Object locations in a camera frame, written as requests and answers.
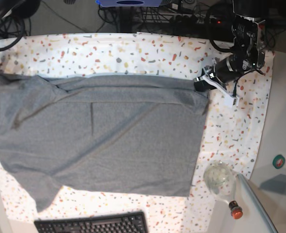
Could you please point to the grey metal rail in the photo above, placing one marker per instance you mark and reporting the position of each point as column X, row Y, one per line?
column 256, row 218

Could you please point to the clear bottle with orange cap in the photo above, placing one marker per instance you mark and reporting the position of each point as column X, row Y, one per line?
column 221, row 181

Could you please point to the green tape roll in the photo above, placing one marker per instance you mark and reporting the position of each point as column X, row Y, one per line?
column 278, row 161

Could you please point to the grey t-shirt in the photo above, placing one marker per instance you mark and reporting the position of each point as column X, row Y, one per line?
column 113, row 133

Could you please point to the black computer keyboard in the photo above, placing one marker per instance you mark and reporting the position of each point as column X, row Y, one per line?
column 133, row 222

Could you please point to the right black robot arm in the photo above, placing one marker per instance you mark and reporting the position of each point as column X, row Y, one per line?
column 15, row 20

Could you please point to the blue box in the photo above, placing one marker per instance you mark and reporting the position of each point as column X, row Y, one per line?
column 129, row 3

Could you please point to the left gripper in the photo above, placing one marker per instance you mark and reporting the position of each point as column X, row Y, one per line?
column 208, row 79

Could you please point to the terrazzo patterned white tablecloth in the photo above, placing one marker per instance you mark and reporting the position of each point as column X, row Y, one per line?
column 231, row 135

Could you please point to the black power strip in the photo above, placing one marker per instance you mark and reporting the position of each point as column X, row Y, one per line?
column 187, row 19

